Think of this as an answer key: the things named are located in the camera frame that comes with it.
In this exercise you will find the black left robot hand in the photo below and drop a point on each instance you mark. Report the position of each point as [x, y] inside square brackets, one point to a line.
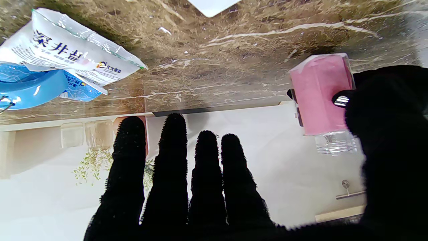
[391, 107]

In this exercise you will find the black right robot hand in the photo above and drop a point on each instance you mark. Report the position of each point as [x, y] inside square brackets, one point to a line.
[167, 207]

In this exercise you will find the clear bottle with pink seasoning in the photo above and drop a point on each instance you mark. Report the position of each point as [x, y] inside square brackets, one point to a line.
[314, 100]

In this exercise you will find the blue plastic bag clip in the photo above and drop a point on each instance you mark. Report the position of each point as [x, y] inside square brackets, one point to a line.
[30, 90]

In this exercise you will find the white and blue salt bag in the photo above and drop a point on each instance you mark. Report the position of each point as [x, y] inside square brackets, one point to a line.
[67, 50]

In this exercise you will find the beige flower vase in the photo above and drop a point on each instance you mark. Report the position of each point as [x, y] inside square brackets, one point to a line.
[98, 134]

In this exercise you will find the wooden counter ledge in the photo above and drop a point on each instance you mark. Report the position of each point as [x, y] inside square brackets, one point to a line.
[50, 122]

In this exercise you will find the metal hanging rail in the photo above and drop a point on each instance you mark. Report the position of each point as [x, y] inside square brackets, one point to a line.
[347, 193]

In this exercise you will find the wooden wall shelf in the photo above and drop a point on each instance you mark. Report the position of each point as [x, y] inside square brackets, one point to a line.
[337, 214]

